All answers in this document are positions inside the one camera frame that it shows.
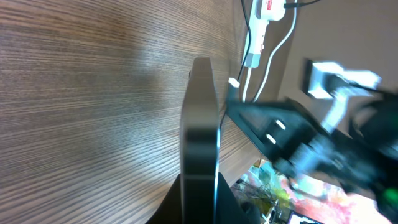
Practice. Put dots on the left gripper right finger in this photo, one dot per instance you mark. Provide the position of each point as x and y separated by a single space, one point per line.
229 210

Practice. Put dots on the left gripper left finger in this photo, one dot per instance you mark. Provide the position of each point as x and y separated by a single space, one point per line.
170 209

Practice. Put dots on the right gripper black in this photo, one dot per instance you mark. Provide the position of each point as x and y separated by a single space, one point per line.
288 135

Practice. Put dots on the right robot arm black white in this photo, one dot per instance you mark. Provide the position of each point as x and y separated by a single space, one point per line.
379 132

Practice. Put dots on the white USB charger plug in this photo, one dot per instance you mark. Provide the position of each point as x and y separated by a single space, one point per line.
271 10

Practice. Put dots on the white power strip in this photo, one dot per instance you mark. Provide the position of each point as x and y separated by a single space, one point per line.
258 30

